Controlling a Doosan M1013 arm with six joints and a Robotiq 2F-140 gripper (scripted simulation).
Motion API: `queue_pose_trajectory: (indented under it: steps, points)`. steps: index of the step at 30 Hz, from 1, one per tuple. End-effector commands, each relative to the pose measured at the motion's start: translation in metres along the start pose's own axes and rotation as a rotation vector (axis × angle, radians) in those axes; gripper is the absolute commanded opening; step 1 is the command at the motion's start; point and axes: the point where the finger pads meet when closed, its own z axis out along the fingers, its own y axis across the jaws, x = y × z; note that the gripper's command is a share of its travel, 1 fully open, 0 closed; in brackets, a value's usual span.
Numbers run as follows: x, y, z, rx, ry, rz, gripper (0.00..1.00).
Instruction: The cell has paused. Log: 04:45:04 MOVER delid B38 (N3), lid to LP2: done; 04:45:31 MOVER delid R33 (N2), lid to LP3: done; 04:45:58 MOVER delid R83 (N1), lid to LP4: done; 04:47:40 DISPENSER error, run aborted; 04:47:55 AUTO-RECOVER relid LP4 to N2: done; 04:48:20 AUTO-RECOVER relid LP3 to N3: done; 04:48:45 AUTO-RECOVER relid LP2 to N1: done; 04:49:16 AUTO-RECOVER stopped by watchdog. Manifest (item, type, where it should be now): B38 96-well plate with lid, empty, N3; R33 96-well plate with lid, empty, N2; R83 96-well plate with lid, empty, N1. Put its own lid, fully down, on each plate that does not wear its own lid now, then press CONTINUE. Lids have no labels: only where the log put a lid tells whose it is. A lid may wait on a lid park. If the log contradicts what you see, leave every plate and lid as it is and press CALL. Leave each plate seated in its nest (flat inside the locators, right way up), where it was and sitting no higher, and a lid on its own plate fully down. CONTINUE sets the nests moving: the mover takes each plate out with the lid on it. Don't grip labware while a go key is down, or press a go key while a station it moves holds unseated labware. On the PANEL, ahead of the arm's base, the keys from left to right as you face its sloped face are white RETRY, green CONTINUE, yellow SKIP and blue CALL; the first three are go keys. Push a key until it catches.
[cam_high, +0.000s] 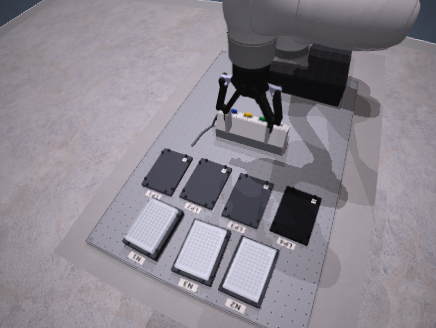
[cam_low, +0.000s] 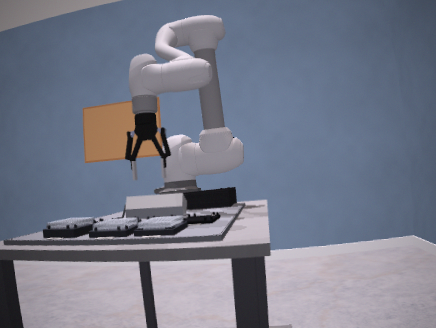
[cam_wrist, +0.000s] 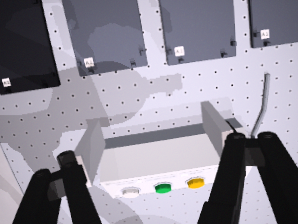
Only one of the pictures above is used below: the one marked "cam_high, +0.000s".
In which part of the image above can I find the white label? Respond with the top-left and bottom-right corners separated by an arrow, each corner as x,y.
178,278 -> 198,293
184,203 -> 202,214
227,222 -> 246,234
276,237 -> 296,250
128,251 -> 146,265
145,190 -> 162,200
225,298 -> 246,314

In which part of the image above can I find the white button panel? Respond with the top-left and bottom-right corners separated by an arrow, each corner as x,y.
191,109 -> 290,156

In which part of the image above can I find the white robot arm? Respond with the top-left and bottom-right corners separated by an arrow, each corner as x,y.
222,0 -> 420,70

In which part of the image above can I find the white microplate lid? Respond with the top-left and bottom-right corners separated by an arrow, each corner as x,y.
174,219 -> 227,280
124,197 -> 178,253
223,237 -> 276,302

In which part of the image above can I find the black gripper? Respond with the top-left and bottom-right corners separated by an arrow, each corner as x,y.
216,63 -> 283,144

